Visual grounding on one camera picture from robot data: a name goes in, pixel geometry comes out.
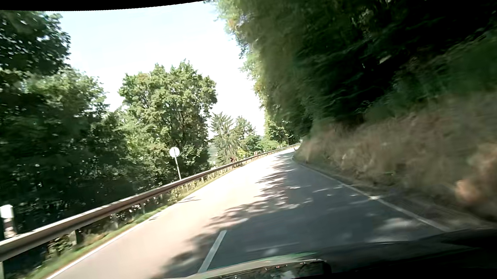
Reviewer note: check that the grey metal guard rail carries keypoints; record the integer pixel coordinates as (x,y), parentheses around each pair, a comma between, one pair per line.
(64,226)

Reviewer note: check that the road markings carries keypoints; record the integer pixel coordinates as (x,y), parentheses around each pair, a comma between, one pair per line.
(213,250)

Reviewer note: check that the wood on bank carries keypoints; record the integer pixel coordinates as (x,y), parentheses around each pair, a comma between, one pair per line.
(387,28)

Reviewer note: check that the white black marker post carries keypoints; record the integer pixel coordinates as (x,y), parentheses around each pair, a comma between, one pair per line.
(7,218)

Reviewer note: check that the grass verge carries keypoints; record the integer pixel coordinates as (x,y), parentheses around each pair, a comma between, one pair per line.
(46,267)

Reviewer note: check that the dry grass bank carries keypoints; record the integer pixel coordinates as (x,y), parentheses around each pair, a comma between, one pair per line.
(461,158)

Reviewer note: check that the row of trees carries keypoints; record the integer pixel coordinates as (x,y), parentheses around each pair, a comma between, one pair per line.
(36,125)

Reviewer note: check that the grey asphalt road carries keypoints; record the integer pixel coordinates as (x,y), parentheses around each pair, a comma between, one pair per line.
(259,199)

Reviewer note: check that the round road sign on post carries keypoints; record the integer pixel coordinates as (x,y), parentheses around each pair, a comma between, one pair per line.
(174,152)

